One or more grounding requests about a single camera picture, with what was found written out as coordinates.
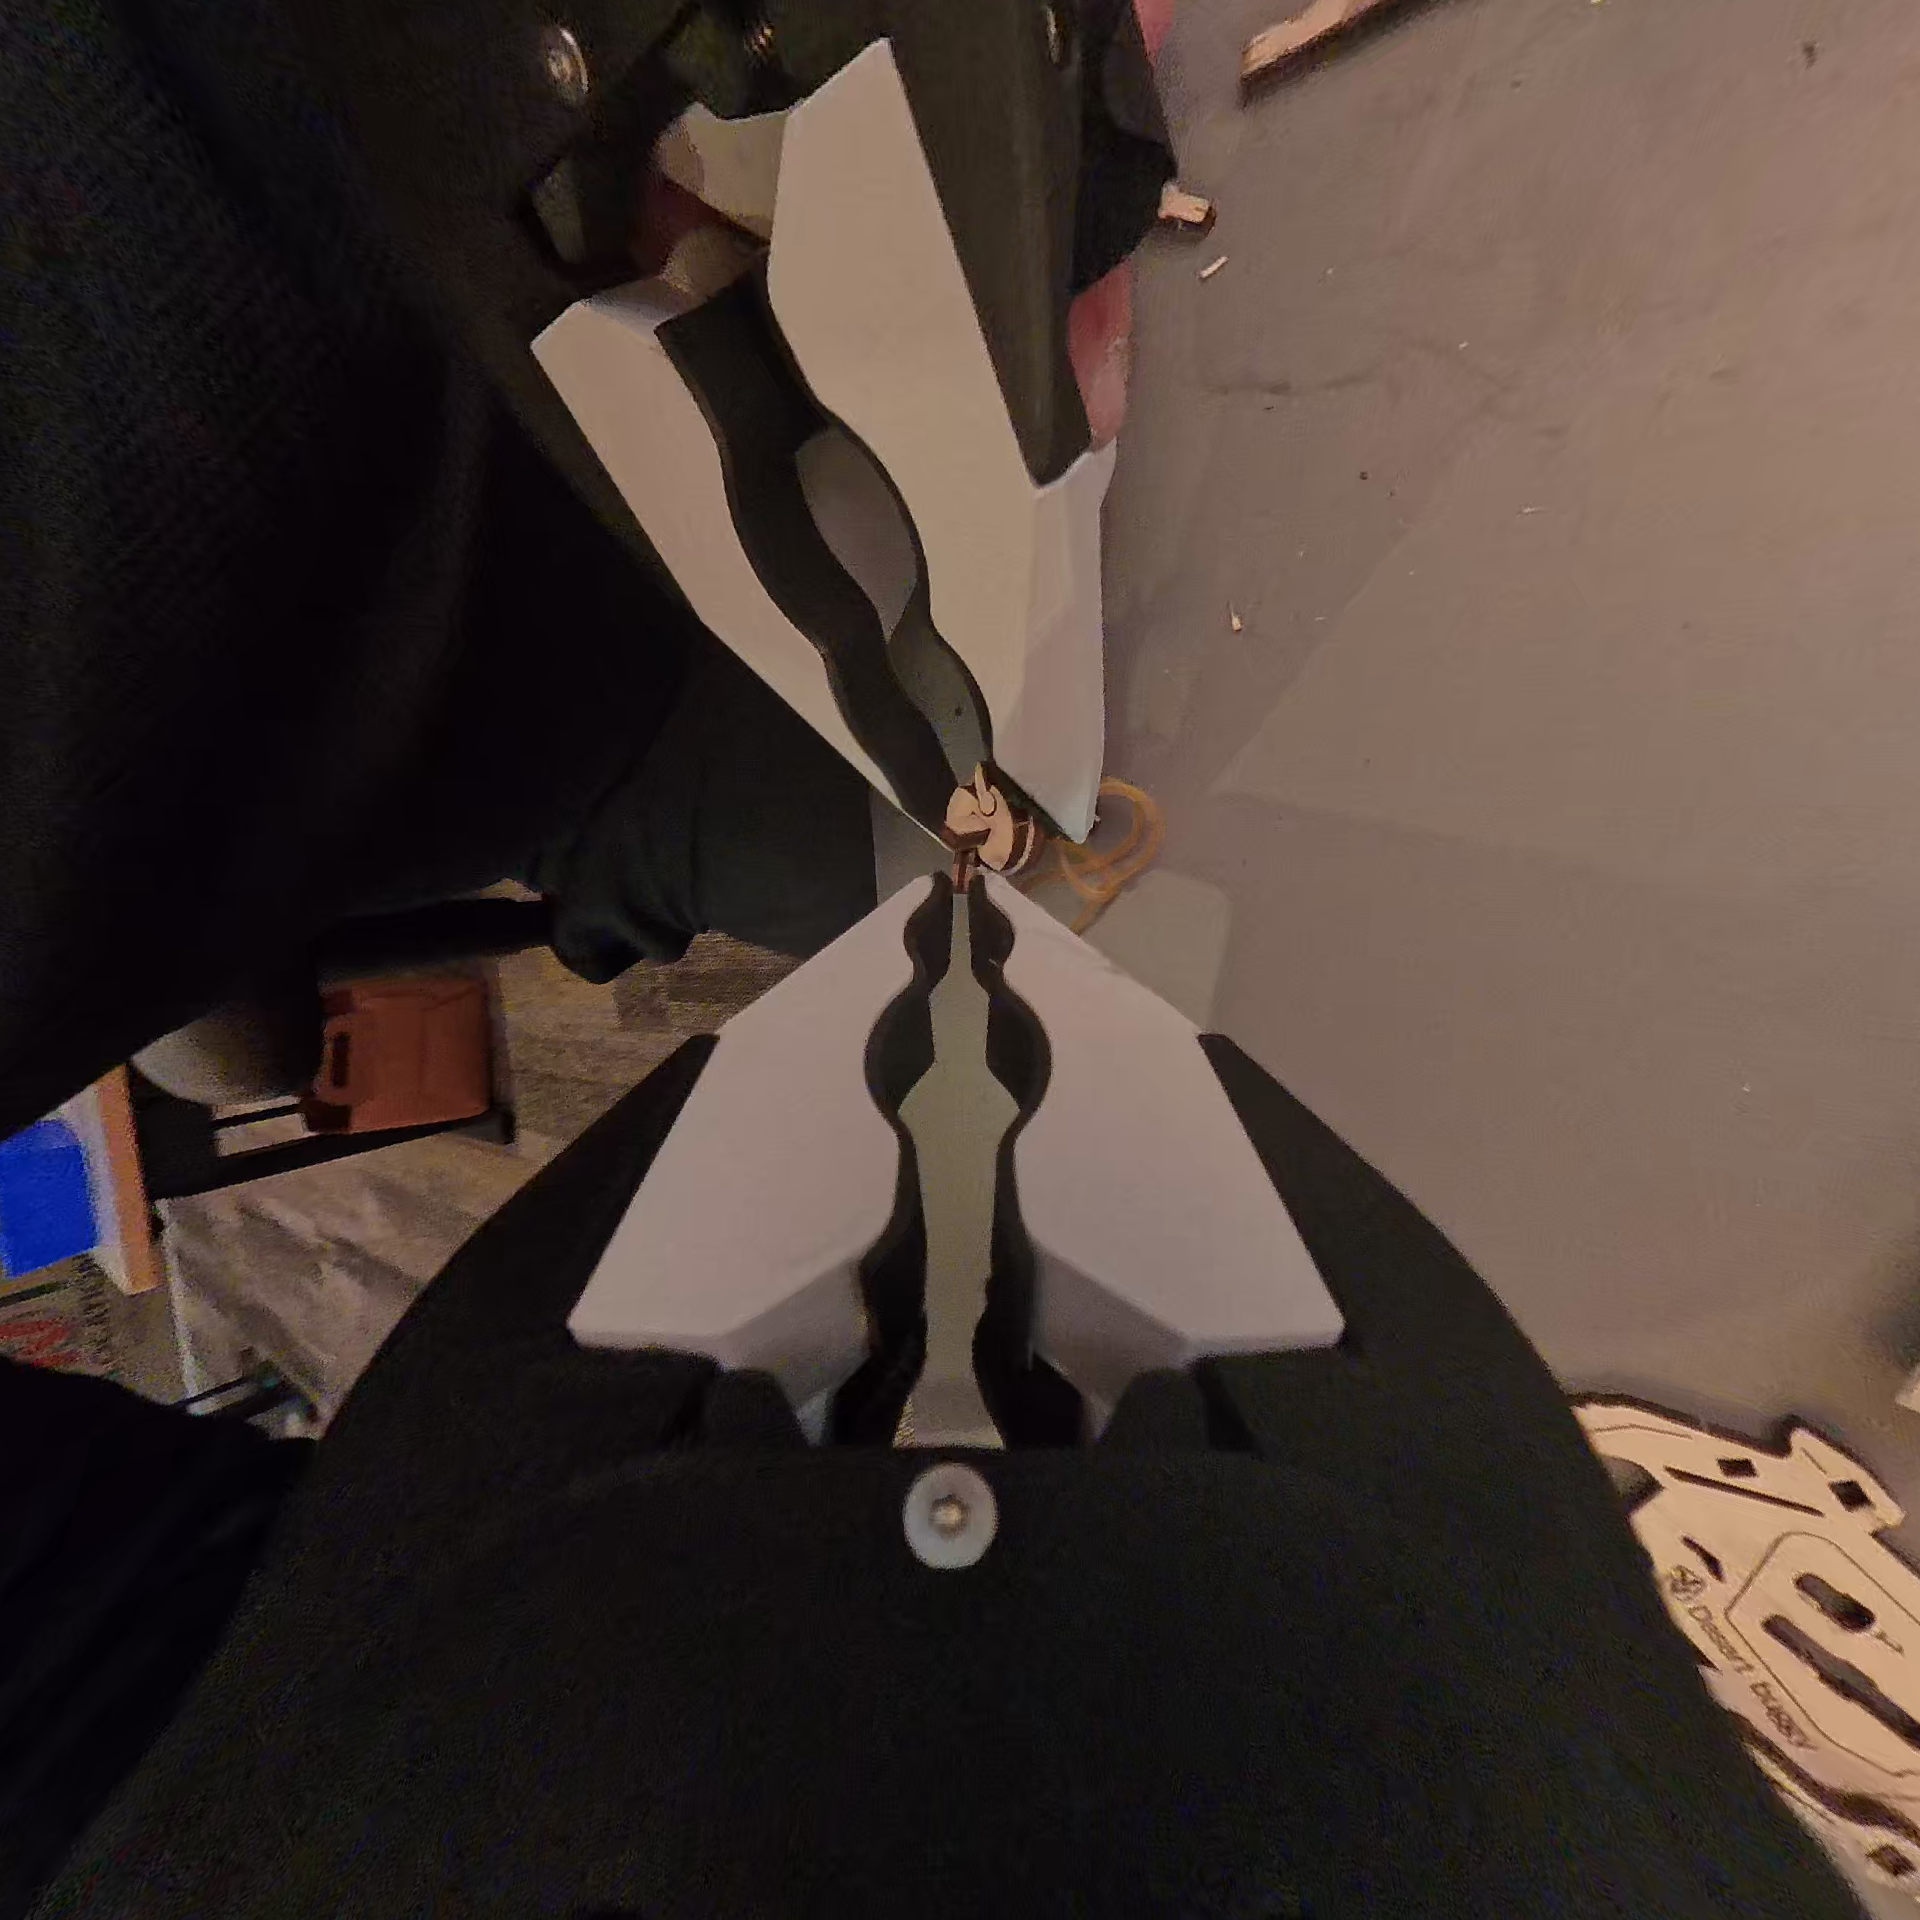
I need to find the flat wooden car body panel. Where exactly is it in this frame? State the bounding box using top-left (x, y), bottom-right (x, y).
top-left (1566, 1392), bottom-right (1920, 1887)

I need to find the wooden hub disc part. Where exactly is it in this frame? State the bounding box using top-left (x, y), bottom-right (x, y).
top-left (939, 760), bottom-right (1046, 888)

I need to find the tan rubber band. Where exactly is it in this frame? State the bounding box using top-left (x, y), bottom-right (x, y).
top-left (1046, 774), bottom-right (1169, 941)

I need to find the brown cardboard box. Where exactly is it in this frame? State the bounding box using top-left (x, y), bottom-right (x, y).
top-left (305, 970), bottom-right (498, 1139)

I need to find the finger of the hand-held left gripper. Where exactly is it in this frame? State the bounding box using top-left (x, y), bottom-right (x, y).
top-left (527, 108), bottom-right (999, 841)
top-left (767, 36), bottom-right (1121, 846)

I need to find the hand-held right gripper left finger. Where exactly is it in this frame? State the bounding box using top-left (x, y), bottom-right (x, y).
top-left (565, 874), bottom-right (956, 1450)

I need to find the person's left hand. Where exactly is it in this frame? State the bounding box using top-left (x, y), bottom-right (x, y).
top-left (1068, 271), bottom-right (1139, 451)

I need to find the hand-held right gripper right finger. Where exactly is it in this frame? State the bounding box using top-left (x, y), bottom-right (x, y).
top-left (963, 877), bottom-right (1347, 1424)

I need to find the blue box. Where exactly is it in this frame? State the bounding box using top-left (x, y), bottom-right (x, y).
top-left (0, 1116), bottom-right (96, 1282)

